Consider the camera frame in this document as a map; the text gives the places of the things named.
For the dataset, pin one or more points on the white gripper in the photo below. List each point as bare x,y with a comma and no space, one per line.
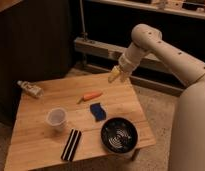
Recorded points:
128,62

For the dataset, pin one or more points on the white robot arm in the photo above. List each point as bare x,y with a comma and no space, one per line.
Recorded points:
187,145

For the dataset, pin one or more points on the black ceramic bowl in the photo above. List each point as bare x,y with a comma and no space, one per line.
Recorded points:
119,135

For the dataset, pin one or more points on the long grey case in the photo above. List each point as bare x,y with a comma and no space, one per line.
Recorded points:
152,75

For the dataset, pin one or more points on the orange carrot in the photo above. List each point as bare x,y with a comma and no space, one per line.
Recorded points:
89,96

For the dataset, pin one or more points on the metal pole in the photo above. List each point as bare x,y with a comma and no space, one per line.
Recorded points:
84,33

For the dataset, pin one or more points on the wooden table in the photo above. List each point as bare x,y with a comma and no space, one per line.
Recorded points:
34,144

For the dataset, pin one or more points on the clear plastic cup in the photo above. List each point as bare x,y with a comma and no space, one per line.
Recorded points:
56,118

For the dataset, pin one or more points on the clear plastic bottle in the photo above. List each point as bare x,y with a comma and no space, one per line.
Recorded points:
30,89

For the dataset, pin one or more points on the black white striped block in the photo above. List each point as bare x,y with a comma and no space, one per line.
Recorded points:
71,145

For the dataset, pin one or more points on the background shelf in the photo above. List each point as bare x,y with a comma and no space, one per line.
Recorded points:
148,7

